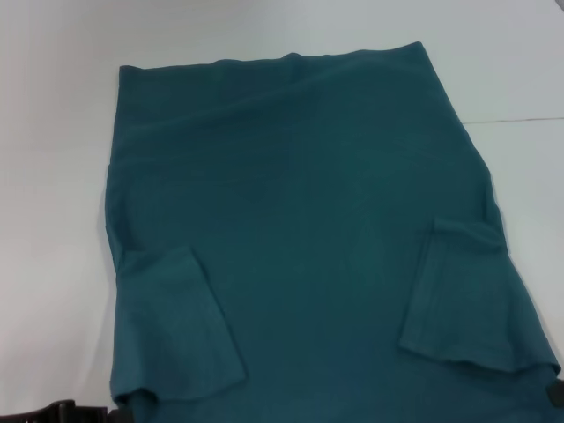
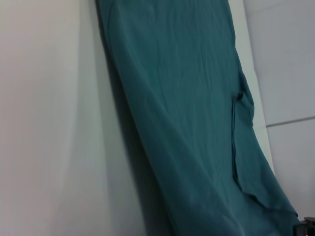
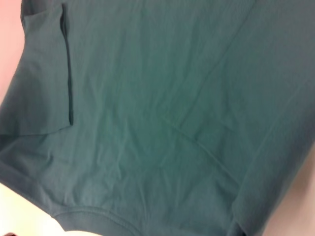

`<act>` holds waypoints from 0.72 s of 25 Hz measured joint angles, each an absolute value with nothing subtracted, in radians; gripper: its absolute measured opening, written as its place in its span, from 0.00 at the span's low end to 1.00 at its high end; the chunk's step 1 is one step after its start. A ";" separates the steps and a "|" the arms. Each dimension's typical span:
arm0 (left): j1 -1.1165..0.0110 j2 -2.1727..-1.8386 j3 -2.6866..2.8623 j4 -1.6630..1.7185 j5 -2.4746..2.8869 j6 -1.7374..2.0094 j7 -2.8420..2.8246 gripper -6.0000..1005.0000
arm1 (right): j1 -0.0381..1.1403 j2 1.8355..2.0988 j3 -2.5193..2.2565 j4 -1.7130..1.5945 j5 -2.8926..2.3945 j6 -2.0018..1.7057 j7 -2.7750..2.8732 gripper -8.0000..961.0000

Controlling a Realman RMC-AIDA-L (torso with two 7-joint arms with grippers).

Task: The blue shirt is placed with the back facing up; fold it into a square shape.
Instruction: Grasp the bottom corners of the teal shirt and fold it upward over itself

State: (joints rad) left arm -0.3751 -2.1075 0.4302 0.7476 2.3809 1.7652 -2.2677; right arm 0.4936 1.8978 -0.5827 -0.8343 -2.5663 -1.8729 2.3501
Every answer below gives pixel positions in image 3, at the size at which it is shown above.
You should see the teal blue t-shirt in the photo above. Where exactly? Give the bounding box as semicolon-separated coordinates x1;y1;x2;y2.
0;0;315;236

